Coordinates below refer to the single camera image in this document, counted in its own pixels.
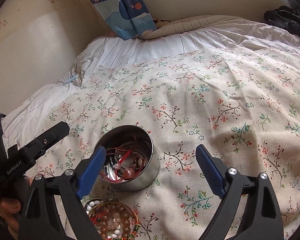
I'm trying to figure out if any white striped bed sheet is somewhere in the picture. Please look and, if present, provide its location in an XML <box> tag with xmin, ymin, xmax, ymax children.
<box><xmin>2</xmin><ymin>23</ymin><xmax>300</xmax><ymax>151</ymax></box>

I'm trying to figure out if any left hand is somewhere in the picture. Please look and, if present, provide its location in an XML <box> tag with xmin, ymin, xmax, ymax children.
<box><xmin>0</xmin><ymin>175</ymin><xmax>33</xmax><ymax>233</ymax></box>

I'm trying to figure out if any round silver metal tin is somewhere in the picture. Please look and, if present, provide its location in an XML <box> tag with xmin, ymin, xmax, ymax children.
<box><xmin>95</xmin><ymin>125</ymin><xmax>160</xmax><ymax>192</ymax></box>

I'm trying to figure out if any black clothing pile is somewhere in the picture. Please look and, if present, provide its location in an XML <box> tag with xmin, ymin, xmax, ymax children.
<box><xmin>264</xmin><ymin>5</ymin><xmax>300</xmax><ymax>38</ymax></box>

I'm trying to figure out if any red cord bracelet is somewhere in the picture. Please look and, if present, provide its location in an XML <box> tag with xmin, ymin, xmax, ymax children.
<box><xmin>99</xmin><ymin>146</ymin><xmax>147</xmax><ymax>183</ymax></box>

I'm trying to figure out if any beige checked blanket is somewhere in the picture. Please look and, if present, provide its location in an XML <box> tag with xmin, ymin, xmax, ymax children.
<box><xmin>141</xmin><ymin>15</ymin><xmax>259</xmax><ymax>40</ymax></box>

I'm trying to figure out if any white headboard panel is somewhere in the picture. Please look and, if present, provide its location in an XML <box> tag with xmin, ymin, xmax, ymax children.
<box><xmin>0</xmin><ymin>7</ymin><xmax>104</xmax><ymax>114</ymax></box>

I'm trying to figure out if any floral bed quilt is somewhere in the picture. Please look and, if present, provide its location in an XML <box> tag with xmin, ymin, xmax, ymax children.
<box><xmin>28</xmin><ymin>47</ymin><xmax>300</xmax><ymax>239</ymax></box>

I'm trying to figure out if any blue whale print curtain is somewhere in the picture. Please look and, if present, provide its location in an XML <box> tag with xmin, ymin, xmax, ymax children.
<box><xmin>90</xmin><ymin>0</ymin><xmax>157</xmax><ymax>40</ymax></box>

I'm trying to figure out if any brown bead bracelet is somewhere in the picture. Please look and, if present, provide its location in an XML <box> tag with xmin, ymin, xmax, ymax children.
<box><xmin>88</xmin><ymin>199</ymin><xmax>140</xmax><ymax>240</ymax></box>

